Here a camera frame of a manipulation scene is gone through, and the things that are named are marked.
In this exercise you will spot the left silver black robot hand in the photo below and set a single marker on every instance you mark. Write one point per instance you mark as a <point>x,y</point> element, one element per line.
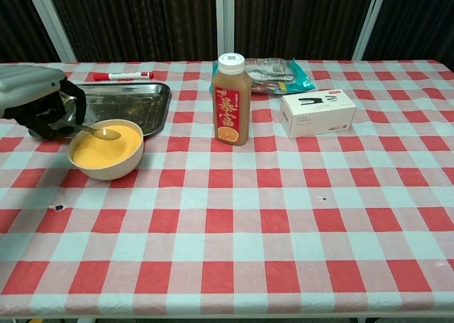
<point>28,85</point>

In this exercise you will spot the silver metal spoon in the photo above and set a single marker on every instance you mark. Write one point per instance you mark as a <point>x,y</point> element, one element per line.
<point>106,134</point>

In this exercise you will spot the stainless steel rectangular tray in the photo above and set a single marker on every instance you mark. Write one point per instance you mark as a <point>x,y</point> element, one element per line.
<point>124,103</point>

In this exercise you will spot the yellow bowl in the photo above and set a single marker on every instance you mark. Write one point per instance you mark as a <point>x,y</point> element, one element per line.
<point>106,173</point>

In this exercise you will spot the dark pleated partition panel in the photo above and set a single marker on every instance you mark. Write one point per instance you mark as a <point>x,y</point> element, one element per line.
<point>142,17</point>
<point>17,17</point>
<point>418,17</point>
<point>301,17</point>

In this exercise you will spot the red white marker pen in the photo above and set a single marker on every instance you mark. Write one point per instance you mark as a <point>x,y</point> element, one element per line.
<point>124,76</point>

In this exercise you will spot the orange grain filling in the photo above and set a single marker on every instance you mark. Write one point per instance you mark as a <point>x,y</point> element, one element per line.
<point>103,152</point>

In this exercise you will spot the brown juice bottle white cap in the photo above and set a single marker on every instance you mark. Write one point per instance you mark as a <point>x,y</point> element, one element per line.
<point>230,113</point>

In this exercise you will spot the red white checked tablecloth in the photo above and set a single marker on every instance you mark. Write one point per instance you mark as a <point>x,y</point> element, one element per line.
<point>248,213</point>

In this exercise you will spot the teal clear snack bag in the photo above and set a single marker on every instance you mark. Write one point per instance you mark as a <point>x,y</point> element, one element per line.
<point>283,74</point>

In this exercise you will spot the white stapler box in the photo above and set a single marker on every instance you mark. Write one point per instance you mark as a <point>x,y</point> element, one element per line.
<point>319,120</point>

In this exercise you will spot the white partition post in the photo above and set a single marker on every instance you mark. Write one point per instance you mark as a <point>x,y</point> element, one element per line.
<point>49,17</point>
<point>371,17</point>
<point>225,17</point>

